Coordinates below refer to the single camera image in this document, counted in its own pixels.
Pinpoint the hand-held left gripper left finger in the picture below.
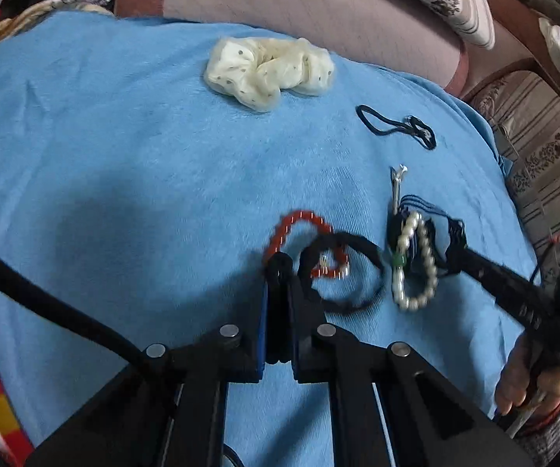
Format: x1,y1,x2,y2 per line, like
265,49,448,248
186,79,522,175
24,252,294,467

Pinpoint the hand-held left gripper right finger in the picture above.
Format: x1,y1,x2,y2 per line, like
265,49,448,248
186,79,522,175
287,275,539,467

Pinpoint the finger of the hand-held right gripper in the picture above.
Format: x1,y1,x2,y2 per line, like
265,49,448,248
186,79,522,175
446,218,560,358

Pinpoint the white pearl bracelet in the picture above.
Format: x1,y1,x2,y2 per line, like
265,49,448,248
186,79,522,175
391,211,439,312

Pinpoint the red bead bracelet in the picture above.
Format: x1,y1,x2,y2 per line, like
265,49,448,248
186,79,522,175
262,210,350,280

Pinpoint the navy elastic hair tie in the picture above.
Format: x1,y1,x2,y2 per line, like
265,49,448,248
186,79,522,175
388,195,466,279

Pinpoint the thick black hair tie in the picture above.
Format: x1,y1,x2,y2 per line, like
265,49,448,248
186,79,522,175
297,233,388,313

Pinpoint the person's right forearm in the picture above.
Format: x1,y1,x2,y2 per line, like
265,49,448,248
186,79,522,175
513,389,560,467

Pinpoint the person's right hand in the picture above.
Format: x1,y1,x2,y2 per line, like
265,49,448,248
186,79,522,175
496,335,560,419

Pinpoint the beige patterned sofa cover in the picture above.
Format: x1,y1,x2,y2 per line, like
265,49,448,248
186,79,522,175
469,70,560,297

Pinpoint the silver metal clip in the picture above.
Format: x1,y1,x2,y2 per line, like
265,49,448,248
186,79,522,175
390,165,408,215

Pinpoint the blue towel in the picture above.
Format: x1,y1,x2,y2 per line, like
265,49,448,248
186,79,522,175
0,12,546,467

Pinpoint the cream dotted scrunchie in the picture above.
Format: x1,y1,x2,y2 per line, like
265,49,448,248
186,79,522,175
203,36,336,112

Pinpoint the pink sofa cushion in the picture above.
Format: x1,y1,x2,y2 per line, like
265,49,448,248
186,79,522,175
114,0,470,95

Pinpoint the woven cream basket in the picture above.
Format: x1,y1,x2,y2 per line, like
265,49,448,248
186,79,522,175
0,0,112,46

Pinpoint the thin black hair tie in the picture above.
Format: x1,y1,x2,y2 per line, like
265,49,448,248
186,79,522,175
356,104,437,150

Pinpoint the black cable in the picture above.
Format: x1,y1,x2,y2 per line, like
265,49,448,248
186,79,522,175
0,234,161,373

